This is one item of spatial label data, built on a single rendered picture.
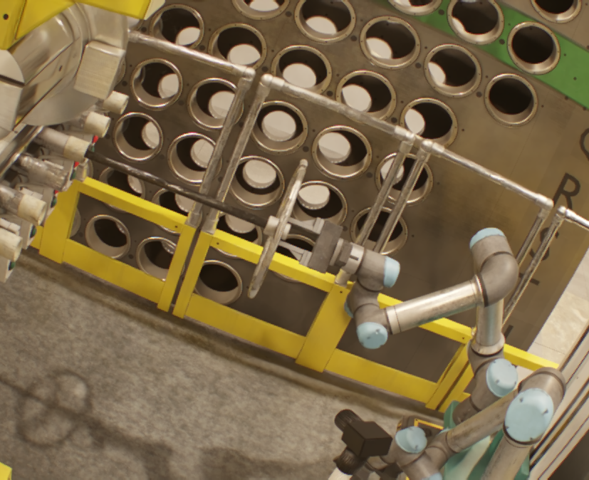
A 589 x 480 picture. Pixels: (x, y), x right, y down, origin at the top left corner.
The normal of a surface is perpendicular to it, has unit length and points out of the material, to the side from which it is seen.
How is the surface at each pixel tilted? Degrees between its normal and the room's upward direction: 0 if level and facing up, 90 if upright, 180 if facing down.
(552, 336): 0
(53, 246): 90
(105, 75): 90
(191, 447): 0
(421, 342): 90
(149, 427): 0
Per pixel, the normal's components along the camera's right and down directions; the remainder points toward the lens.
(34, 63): 0.95, -0.15
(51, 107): -0.15, 0.51
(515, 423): -0.49, 0.20
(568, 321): 0.34, -0.77
